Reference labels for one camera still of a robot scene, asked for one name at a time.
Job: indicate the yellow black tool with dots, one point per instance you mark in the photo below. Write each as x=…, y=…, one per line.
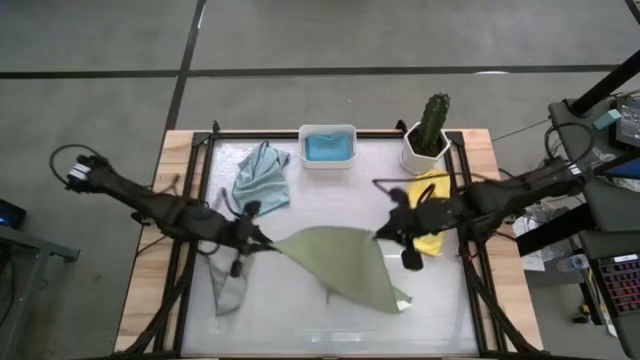
x=582, y=316

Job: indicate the white plastic bin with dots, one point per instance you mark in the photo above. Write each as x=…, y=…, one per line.
x=327, y=165

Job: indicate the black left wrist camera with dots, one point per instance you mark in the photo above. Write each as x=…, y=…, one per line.
x=242, y=234

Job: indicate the black device with blue light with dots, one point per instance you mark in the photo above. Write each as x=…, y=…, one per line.
x=10, y=215

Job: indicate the grey side cart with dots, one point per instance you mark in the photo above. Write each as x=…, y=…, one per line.
x=580, y=150

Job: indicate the clear plastic bottle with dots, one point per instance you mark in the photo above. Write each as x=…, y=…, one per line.
x=575, y=262

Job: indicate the grey microfiber towel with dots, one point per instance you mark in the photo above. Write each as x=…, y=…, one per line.
x=227, y=295

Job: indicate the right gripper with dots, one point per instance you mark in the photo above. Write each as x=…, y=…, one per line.
x=411, y=260

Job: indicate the white glossy table mat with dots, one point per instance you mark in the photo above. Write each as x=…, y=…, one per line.
x=310, y=330

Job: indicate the blue screen tablet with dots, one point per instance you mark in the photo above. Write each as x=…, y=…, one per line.
x=625, y=169

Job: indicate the green cactus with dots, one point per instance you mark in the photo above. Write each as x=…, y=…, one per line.
x=434, y=120

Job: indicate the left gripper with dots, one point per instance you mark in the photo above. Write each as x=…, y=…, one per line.
x=251, y=208

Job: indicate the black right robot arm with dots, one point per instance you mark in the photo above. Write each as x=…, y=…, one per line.
x=500, y=195

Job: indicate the black tablet screen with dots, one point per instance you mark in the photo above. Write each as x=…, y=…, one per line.
x=629, y=125

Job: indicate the clear plastic bag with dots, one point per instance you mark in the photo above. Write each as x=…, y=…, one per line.
x=602, y=160

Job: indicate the laptop with backlit keyboard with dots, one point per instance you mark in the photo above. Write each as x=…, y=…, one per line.
x=622, y=285

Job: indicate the yellow microfiber towel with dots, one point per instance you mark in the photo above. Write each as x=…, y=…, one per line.
x=430, y=245

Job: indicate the black stand pole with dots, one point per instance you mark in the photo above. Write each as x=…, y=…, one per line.
x=605, y=85

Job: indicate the green microfiber towel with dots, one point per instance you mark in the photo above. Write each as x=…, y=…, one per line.
x=345, y=265

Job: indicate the light blue microfiber towel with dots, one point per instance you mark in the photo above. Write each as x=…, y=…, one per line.
x=260, y=175

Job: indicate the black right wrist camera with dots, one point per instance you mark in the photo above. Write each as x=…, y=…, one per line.
x=412, y=225

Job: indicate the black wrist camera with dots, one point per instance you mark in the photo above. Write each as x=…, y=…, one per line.
x=242, y=234
x=412, y=225

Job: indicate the white paper sheet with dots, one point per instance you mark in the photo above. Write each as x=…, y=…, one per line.
x=532, y=260

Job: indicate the grey metal stand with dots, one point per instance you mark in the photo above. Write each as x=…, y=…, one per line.
x=30, y=240

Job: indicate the teal microfiber towel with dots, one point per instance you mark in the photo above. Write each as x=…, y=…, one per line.
x=327, y=149

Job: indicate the black crossbeam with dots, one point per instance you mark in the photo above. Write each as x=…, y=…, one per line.
x=550, y=232

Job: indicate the small teal box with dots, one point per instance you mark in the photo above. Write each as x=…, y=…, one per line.
x=607, y=120

